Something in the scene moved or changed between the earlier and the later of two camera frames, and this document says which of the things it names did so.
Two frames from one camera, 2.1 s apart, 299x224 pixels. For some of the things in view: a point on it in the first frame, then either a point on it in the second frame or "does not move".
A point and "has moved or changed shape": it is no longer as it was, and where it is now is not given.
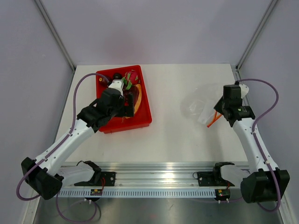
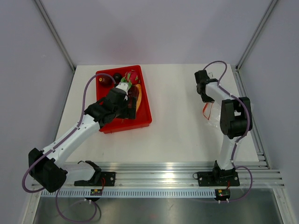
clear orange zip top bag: [199, 102] has moved or changed shape
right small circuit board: [223, 193] does not move
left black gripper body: [123, 111] does not move
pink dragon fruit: [131, 77] does not move
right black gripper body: [220, 106] → [205, 98]
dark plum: [117, 76] does not move
